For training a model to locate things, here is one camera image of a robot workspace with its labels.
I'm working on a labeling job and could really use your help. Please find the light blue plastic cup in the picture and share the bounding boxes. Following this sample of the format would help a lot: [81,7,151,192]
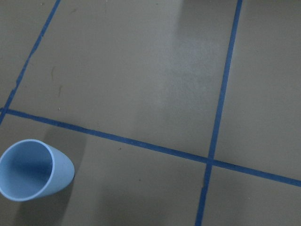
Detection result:
[0,139,75,202]

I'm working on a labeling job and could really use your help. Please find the brown paper table cover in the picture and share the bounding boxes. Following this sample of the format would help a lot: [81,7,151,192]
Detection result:
[0,0,301,226]

